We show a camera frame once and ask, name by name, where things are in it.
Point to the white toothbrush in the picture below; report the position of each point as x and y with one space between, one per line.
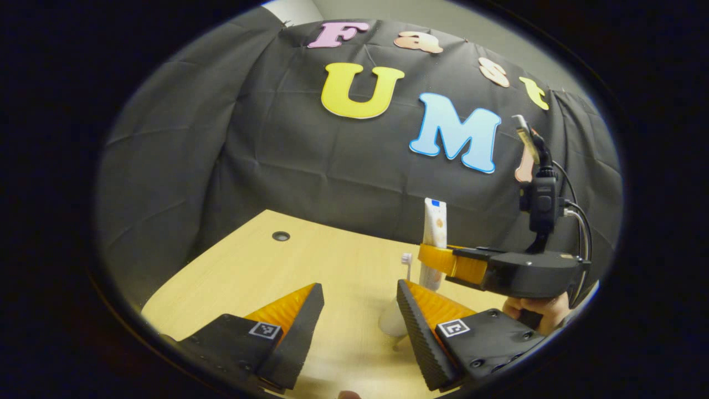
406 258

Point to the black backdrop cloth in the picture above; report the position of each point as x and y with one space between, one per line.
249 138

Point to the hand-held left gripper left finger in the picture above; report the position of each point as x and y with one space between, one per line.
302 332

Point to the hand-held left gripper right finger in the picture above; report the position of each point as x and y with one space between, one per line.
418 338

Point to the white toothpaste tube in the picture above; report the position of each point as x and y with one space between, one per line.
435 221

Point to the wooden desktop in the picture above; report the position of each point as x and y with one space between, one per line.
332 266

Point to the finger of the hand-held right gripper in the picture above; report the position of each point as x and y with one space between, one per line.
465 266

